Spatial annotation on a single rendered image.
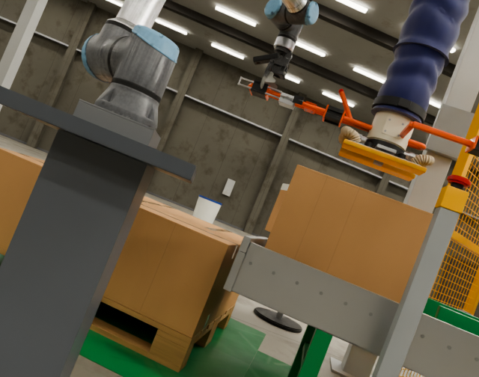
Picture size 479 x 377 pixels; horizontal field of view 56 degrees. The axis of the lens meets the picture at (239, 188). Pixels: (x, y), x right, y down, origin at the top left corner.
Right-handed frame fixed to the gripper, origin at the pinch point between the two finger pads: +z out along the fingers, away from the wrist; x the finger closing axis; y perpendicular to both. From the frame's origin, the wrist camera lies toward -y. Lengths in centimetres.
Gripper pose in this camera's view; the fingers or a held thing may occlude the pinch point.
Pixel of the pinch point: (261, 90)
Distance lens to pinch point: 210.7
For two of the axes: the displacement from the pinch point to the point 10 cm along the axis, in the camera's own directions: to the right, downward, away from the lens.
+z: -3.7, 9.3, -0.4
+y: 9.1, 3.6, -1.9
